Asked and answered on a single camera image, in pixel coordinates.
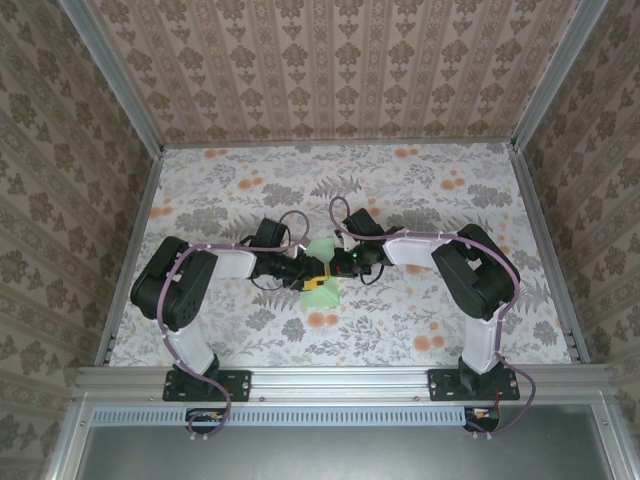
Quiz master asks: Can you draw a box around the light green cloth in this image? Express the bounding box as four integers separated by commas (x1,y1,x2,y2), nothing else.
298,238,340,310

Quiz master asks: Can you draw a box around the floral table mat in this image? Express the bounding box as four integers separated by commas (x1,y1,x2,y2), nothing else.
107,143,576,369

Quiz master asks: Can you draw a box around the black controller board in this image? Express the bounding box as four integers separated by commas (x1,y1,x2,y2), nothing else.
462,405,502,434
184,407,227,435

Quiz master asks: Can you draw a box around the grey metal panel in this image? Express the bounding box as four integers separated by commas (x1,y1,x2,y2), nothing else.
47,402,640,480

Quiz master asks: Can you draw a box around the aluminium front rail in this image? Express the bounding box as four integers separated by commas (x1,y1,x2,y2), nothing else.
72,363,616,405

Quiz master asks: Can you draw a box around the aluminium back rail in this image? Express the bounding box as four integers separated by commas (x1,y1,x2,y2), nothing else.
162,140,514,149

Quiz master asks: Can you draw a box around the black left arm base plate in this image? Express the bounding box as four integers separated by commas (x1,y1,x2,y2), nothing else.
162,368,253,403

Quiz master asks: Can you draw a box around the white slotted cable duct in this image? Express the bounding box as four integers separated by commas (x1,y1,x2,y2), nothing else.
92,405,471,427

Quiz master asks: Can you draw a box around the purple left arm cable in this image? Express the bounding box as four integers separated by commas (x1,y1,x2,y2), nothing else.
158,209,312,444

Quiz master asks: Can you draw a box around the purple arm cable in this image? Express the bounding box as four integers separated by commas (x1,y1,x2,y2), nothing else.
158,209,312,444
329,196,539,441

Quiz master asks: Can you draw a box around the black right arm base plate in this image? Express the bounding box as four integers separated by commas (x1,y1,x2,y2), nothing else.
428,368,521,403

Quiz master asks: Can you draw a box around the aluminium side rail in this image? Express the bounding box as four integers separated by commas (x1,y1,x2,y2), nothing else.
509,142,592,366
94,147,166,369

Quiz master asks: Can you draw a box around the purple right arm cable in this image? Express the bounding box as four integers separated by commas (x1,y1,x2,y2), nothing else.
329,196,539,441

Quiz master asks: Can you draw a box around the aluminium frame post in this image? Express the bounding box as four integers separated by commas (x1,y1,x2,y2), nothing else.
58,0,166,154
510,0,615,154

